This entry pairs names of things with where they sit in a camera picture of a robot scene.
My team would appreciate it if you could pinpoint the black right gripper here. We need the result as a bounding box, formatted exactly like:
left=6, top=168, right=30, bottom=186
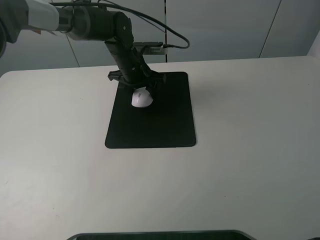
left=105, top=41, right=167, bottom=97

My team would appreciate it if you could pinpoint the white computer mouse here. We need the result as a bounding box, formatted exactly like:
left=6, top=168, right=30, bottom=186
left=131, top=87, right=153, bottom=108

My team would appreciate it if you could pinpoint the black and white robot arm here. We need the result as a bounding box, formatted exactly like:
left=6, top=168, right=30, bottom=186
left=0, top=0, right=166, bottom=95

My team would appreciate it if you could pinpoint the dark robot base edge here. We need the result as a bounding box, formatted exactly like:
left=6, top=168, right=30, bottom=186
left=68, top=230, right=255, bottom=240

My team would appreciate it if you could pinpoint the black mouse pad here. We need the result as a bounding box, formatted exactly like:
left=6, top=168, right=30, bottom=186
left=105, top=72, right=197, bottom=149

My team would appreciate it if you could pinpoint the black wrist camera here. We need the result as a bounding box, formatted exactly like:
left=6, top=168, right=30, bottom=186
left=133, top=42, right=168, bottom=55

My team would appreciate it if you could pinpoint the black camera cable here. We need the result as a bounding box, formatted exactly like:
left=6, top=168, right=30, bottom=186
left=49, top=0, right=191, bottom=50

